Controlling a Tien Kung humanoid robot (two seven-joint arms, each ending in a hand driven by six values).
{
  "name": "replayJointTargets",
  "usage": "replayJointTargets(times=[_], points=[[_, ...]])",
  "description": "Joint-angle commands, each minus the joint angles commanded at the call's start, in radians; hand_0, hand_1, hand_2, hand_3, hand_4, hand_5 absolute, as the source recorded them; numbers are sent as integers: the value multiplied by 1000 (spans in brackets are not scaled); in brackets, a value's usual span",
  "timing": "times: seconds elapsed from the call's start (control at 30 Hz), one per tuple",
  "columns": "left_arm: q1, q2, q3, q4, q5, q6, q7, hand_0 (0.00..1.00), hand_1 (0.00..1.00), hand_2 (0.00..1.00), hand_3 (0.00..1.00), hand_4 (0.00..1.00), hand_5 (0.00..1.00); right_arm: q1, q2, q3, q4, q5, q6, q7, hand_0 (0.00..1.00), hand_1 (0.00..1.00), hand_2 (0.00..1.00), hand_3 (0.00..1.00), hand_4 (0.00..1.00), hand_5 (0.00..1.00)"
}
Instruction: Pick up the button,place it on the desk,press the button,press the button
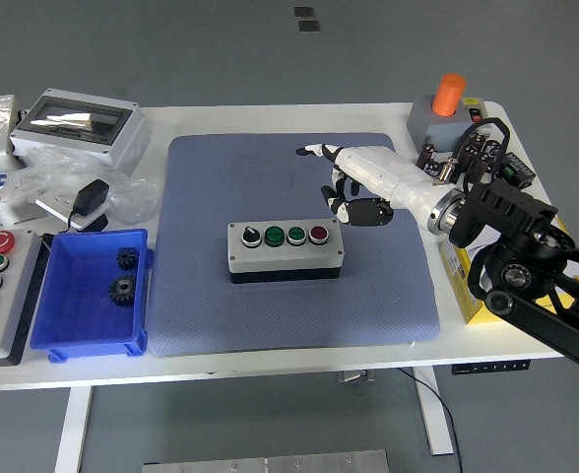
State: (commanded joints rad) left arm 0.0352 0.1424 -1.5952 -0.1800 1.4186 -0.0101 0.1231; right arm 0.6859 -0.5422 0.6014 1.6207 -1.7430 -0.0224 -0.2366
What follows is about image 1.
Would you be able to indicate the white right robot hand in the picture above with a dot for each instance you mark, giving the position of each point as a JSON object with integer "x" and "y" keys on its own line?
{"x": 383, "y": 172}

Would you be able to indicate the four-button grey control box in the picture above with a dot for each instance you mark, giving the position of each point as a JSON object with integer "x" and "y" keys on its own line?
{"x": 284, "y": 256}

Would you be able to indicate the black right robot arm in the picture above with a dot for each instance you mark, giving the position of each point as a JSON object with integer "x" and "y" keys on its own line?
{"x": 506, "y": 212}

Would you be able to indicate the five-button emergency stop box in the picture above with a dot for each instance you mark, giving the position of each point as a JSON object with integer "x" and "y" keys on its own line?
{"x": 9, "y": 295}

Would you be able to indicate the dark brown electrolytic capacitor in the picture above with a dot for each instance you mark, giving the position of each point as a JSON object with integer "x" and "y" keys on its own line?
{"x": 425, "y": 155}
{"x": 475, "y": 139}
{"x": 490, "y": 149}
{"x": 433, "y": 171}
{"x": 477, "y": 166}
{"x": 468, "y": 152}

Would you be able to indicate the orange cylinder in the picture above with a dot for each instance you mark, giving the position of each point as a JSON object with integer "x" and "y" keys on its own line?
{"x": 448, "y": 96}

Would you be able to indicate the black module with green terminals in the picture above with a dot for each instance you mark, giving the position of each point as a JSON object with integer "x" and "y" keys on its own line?
{"x": 518, "y": 170}

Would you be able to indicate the yellow and white cardboard box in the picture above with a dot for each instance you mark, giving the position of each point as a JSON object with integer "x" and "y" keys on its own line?
{"x": 467, "y": 295}

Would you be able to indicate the dark floor plate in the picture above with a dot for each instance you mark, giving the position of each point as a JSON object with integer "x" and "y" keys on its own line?
{"x": 308, "y": 25}
{"x": 304, "y": 12}

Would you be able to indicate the grey-blue textured mat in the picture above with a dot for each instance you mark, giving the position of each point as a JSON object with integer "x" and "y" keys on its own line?
{"x": 211, "y": 177}

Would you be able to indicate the black table control panel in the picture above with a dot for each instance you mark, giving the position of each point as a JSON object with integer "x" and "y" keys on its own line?
{"x": 491, "y": 367}

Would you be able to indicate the white table leg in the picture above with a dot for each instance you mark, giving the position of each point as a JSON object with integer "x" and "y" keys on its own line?
{"x": 434, "y": 414}
{"x": 73, "y": 428}

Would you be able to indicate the crumpled clear plastic bag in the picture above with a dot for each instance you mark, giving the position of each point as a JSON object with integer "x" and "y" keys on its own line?
{"x": 134, "y": 199}

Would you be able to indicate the small black gear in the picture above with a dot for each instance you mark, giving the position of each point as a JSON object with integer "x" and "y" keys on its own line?
{"x": 128, "y": 258}

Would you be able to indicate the large black gear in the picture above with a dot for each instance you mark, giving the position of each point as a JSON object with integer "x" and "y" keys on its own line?
{"x": 123, "y": 290}

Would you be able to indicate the black power adapter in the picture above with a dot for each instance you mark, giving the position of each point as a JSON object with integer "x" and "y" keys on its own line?
{"x": 91, "y": 196}

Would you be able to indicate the grey metal plate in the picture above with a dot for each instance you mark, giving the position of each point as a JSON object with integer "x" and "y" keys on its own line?
{"x": 270, "y": 463}

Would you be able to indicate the blue plastic bin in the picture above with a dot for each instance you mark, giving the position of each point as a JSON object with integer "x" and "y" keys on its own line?
{"x": 78, "y": 305}

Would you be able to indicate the grey switch box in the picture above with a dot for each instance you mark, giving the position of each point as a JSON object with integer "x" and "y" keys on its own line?
{"x": 434, "y": 128}

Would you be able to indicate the metal bracket under table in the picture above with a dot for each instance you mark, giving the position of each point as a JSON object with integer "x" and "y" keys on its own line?
{"x": 356, "y": 377}

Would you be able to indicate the grey enclosure with clear lid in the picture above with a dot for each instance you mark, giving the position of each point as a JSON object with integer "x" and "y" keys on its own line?
{"x": 117, "y": 138}

